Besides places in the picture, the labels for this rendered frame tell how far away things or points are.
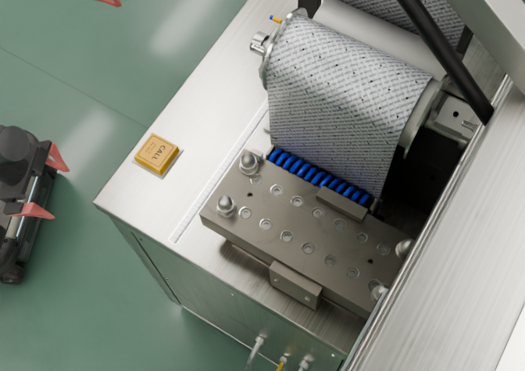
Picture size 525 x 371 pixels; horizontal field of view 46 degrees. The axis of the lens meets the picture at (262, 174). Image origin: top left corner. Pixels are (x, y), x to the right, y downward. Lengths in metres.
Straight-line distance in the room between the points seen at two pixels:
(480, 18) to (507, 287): 0.20
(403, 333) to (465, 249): 0.08
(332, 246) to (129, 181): 0.48
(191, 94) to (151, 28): 1.32
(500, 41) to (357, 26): 0.62
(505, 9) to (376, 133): 0.51
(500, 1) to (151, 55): 2.24
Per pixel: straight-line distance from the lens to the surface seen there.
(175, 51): 2.65
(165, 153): 1.35
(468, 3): 0.50
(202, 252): 1.28
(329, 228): 1.15
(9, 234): 2.17
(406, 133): 0.97
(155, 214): 1.32
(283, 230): 1.14
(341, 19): 1.12
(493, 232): 0.50
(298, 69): 0.99
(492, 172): 0.52
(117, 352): 2.21
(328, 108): 1.00
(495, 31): 0.51
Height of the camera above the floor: 2.10
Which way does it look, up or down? 65 degrees down
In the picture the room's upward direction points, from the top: 6 degrees counter-clockwise
